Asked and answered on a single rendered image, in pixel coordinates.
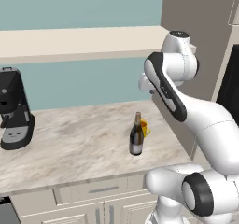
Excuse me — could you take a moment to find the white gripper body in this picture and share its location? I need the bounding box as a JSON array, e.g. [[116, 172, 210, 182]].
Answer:
[[137, 72, 156, 94]]

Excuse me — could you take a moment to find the beige cupboard door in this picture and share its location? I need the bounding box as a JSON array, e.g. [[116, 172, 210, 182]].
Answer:
[[104, 192, 161, 224], [18, 202, 105, 224]]

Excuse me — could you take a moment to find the dark wine bottle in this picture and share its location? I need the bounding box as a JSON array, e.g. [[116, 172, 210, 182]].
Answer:
[[129, 111, 145, 157]]

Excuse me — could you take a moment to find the black built-in appliance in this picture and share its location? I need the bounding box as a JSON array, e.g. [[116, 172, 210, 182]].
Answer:
[[216, 43, 239, 127]]

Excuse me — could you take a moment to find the tall beige cupboard unit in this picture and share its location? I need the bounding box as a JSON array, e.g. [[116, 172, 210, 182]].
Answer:
[[150, 0, 239, 170]]

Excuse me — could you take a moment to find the beige drawer front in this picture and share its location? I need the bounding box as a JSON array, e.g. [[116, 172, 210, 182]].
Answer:
[[51, 175, 148, 206]]

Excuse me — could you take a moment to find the black coffee machine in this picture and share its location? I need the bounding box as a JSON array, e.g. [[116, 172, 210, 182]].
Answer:
[[0, 66, 36, 151]]

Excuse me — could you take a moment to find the dark grey appliance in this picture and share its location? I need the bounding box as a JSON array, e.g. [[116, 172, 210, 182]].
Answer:
[[0, 196, 22, 224]]

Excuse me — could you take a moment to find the beige wall shelf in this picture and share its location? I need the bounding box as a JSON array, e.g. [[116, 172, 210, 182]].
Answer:
[[0, 25, 198, 65]]

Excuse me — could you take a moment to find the grey drawer handle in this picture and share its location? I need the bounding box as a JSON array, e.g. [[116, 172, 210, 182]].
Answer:
[[88, 185, 120, 195]]

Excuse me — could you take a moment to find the grey cupboard door handle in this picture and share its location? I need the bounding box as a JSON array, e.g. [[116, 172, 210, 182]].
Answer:
[[107, 204, 115, 224], [94, 207, 102, 224]]

